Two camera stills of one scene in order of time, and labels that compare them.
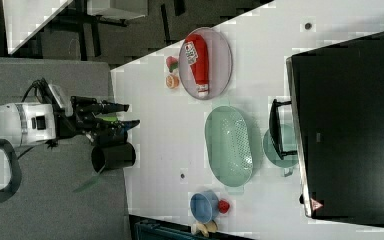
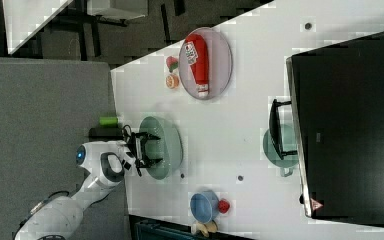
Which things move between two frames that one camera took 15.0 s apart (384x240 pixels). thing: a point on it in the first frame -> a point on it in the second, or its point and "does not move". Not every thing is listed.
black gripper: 77,115 -> 137,143
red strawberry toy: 172,63 does not move
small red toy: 223,206 does not move
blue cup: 204,206 does not move
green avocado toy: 109,118 does not move
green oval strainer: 229,148 -> 168,146
